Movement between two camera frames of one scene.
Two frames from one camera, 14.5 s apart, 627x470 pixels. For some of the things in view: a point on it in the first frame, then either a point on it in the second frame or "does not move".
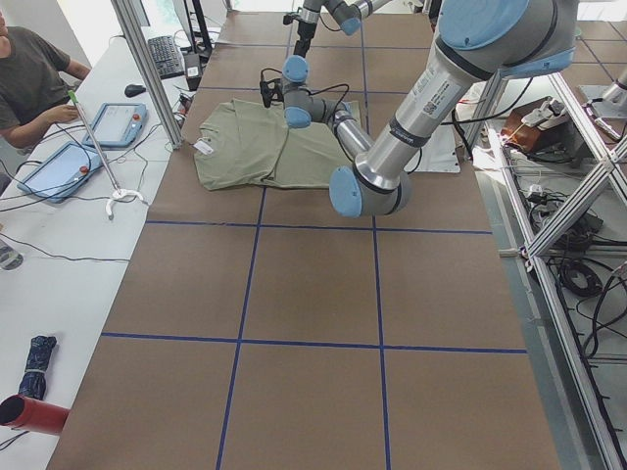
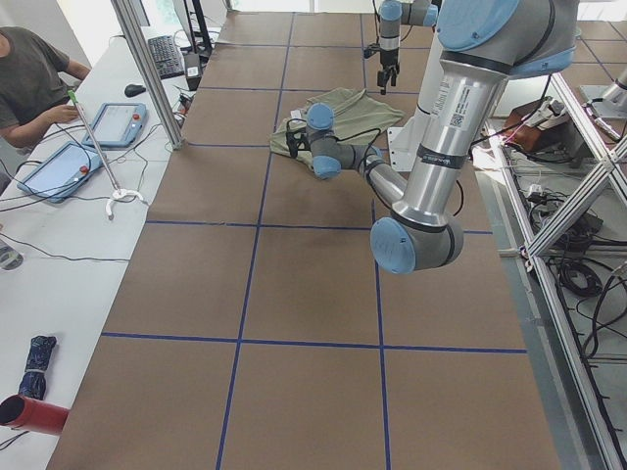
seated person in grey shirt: x=36 y=76 does not move
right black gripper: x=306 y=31 to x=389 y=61
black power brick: x=193 y=72 does not move
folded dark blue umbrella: x=34 y=379 does not move
